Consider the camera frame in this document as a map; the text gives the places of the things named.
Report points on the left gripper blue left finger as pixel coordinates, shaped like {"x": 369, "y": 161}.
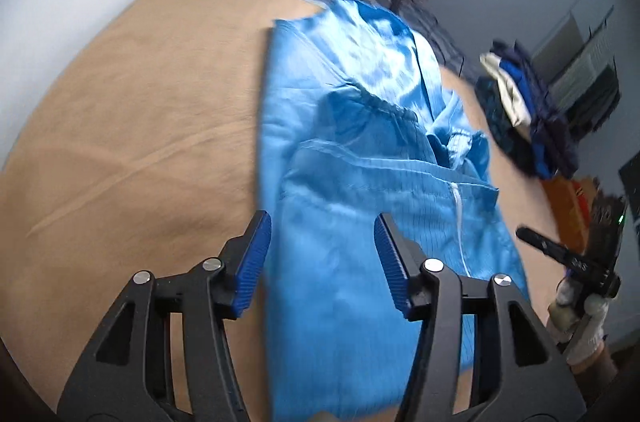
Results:
{"x": 243, "y": 258}

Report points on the light blue jacket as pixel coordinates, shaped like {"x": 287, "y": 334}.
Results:
{"x": 355, "y": 123}

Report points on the black clothes rack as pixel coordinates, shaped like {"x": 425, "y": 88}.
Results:
{"x": 581, "y": 73}

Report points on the right white gloved hand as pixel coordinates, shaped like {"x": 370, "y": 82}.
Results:
{"x": 582, "y": 333}

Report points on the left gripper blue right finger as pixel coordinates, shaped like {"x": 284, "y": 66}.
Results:
{"x": 401, "y": 260}

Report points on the stack of folded dark clothes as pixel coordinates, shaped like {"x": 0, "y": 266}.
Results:
{"x": 529, "y": 106}

